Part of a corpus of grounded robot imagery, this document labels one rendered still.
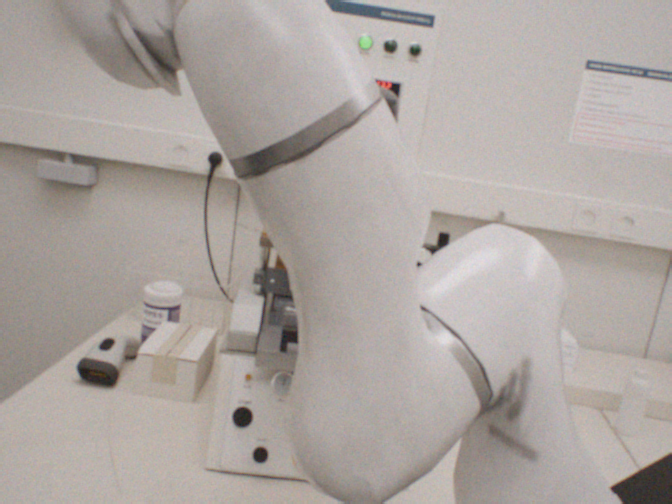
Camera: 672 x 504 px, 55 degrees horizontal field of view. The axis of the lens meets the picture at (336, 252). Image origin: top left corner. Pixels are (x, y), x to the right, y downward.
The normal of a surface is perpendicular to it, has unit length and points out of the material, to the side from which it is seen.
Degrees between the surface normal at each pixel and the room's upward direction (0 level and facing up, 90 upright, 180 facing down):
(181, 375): 89
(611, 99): 90
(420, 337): 77
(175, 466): 0
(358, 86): 70
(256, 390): 65
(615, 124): 90
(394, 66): 90
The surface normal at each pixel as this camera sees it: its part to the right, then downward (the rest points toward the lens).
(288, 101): 0.19, 0.22
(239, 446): 0.10, -0.19
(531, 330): 0.32, -0.05
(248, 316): 0.14, -0.58
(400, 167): 0.74, -0.12
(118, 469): 0.15, -0.96
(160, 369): -0.04, 0.21
